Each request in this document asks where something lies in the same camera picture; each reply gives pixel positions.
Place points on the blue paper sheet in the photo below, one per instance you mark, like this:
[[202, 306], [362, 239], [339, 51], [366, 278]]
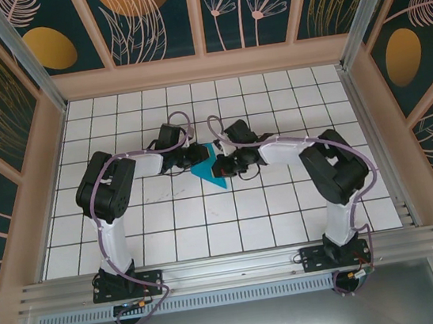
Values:
[[205, 170]]

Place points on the aluminium mounting rail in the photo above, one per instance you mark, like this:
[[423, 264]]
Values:
[[230, 268]]

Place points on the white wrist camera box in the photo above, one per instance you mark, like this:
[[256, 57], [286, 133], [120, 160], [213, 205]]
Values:
[[226, 148], [190, 131]]

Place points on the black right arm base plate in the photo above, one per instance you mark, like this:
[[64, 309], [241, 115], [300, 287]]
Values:
[[313, 259]]

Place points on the small circuit board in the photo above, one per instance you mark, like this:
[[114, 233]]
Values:
[[361, 274], [133, 305]]

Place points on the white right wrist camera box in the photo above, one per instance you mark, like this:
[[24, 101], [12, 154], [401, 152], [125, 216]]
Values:
[[226, 148]]

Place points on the aluminium side rail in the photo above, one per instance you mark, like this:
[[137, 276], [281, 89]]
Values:
[[359, 111]]

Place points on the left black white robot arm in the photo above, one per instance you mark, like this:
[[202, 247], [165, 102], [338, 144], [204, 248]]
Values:
[[104, 188]]

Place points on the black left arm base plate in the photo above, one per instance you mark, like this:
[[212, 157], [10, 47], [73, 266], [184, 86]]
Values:
[[152, 282]]

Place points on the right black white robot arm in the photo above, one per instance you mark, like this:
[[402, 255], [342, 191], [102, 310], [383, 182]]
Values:
[[337, 170]]

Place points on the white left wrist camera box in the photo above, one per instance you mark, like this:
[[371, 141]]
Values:
[[190, 131]]

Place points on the aluminium frame post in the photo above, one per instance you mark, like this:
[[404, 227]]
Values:
[[364, 10], [28, 63]]

